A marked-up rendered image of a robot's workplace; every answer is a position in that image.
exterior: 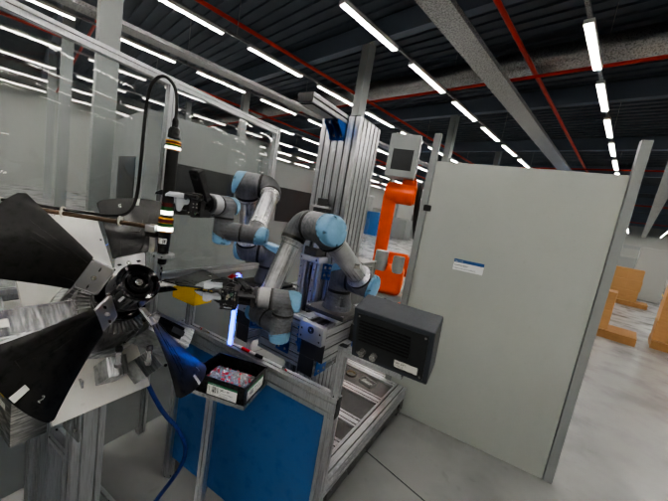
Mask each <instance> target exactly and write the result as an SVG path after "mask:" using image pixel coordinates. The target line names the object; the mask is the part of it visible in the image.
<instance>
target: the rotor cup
mask: <svg viewBox="0 0 668 501"><path fill-rule="evenodd" d="M136 279H141V280H142V281H143V284H142V285H137V284H136V283H135V280H136ZM159 289H160V280H159V277H158V275H157V274H156V273H155V272H154V271H153V270H152V269H151V268H149V267H147V266H145V265H142V264H130V265H127V266H125V267H123V268H122V269H121V270H120V271H118V272H117V273H116V275H115V277H114V278H112V277H111V278H110V279H109V280H108V282H107V283H106V284H105V286H104V287H103V289H102V290H101V291H100V293H99V294H98V295H92V296H91V301H92V305H93V307H96V306H97V305H98V304H99V303H100V302H101V301H102V300H103V299H104V298H106V297H107V296H108V295H109V294H110V296H111V297H112V300H113V303H114V306H115V309H116V313H117V317H116V319H115V320H114V321H127V320H131V319H133V318H135V317H136V316H138V315H139V314H140V312H139V311H138V310H137V309H138V308H140V307H145V306H146V304H145V303H147V302H148V301H149V300H151V299H153V298H154V297H155V296H156V295H157V293H158V292H159ZM122 296H124V297H125V298H124V299H123V300H121V301H120V302H119V301H118V299H120V298H121V297H122Z"/></svg>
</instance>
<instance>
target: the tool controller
mask: <svg viewBox="0 0 668 501"><path fill-rule="evenodd" d="M442 322H443V316H440V315H437V314H433V313H430V312H427V311H424V310H420V309H417V308H414V307H410V306H407V305H404V304H400V303H398V302H395V301H391V300H388V299H385V298H381V297H378V296H375V295H371V294H368V295H367V296H366V297H365V298H364V299H363V300H362V301H361V302H360V303H359V304H358V305H357V306H356V307H355V313H354V327H353V341H352V355H354V356H357V357H359V358H361V359H364V360H366V361H369V362H371V363H374V364H376V365H378V366H381V367H383V368H386V369H388V370H391V371H393V372H396V373H398V374H400V375H403V376H405V377H408V378H410V379H413V380H415V381H417V382H420V383H422V384H425V385H426V384H427V381H428V379H429V377H430V374H431V372H432V369H433V367H434V364H435V359H436V353H437V348H438V343H439V338H440V332H441V327H442Z"/></svg>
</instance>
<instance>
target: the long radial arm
mask: <svg viewBox="0 0 668 501"><path fill-rule="evenodd" d="M75 301H76V300H75V299H72V300H65V301H59V302H52V303H45V304H38V305H31V306H24V307H17V308H10V309H3V310H0V342H2V341H4V340H6V339H9V338H11V337H14V336H16V335H18V334H21V333H23V332H26V333H27V334H29V333H32V332H35V331H37V330H40V329H43V328H45V327H48V326H50V325H53V324H55V323H58V322H60V321H63V320H66V319H68V318H71V317H73V316H75V315H78V312H77V311H76V307H75V305H76V304H75Z"/></svg>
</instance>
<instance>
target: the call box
mask: <svg viewBox="0 0 668 501"><path fill-rule="evenodd" d="M173 287H174V288H176V289H177V290H173V295H172V296H173V297H175V298H177V299H179V300H182V301H184V302H186V303H188V304H191V305H193V306H196V305H200V304H205V303H209V302H211V301H212V300H210V301H203V296H201V295H199V294H198V293H196V292H195V291H194V290H195V289H200V288H193V287H185V286H177V285H176V286H173Z"/></svg>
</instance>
